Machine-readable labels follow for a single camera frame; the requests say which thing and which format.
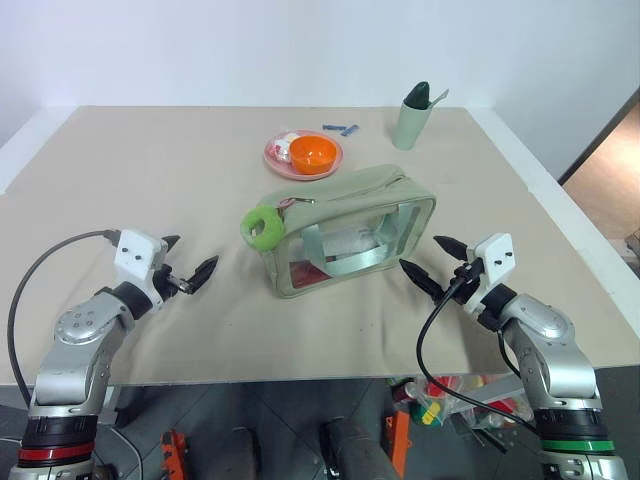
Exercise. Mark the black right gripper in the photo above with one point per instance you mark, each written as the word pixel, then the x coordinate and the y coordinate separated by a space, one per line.
pixel 466 280

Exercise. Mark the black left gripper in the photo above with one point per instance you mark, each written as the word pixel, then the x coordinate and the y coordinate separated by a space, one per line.
pixel 164 287

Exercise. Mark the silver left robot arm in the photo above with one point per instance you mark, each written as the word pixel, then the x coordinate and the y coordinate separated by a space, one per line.
pixel 75 350

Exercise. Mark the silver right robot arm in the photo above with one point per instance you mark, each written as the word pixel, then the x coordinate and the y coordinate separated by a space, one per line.
pixel 555 350

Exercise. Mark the green clear toiletry bag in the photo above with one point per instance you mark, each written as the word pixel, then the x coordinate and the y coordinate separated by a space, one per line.
pixel 350 192

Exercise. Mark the silver foil pack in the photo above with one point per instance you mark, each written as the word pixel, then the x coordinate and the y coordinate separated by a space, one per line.
pixel 360 252

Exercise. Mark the beige table cloth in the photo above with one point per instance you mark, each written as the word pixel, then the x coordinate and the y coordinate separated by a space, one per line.
pixel 150 175

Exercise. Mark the pink plate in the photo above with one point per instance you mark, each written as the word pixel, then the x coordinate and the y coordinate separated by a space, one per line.
pixel 274 162

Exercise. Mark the plastic bag of colourful items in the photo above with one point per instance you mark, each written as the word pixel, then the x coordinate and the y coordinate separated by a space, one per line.
pixel 450 397

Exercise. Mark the pale green cup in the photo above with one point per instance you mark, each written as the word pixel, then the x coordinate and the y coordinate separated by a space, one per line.
pixel 410 127

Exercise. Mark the white red toy food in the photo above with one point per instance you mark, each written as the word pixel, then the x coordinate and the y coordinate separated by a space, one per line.
pixel 281 147

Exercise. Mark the blue clip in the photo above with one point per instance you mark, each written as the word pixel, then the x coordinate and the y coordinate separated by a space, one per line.
pixel 332 126
pixel 350 130

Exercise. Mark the orange bowl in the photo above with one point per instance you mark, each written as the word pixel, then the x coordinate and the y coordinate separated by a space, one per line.
pixel 312 155

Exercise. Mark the dark green pointed object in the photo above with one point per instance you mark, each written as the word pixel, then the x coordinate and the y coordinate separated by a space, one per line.
pixel 419 95

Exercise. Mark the dark rounded shape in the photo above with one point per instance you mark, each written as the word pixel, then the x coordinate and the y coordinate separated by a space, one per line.
pixel 350 447
pixel 247 452

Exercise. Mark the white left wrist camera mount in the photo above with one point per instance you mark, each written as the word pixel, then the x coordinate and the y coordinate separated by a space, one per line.
pixel 134 257

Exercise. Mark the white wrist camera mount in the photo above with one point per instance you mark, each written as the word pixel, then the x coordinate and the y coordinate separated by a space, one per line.
pixel 495 260
pixel 134 257

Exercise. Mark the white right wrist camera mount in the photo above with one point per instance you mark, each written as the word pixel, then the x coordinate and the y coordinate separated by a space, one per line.
pixel 495 260

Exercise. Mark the orange metal frame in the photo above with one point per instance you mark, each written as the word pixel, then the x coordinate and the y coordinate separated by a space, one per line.
pixel 400 440
pixel 174 455

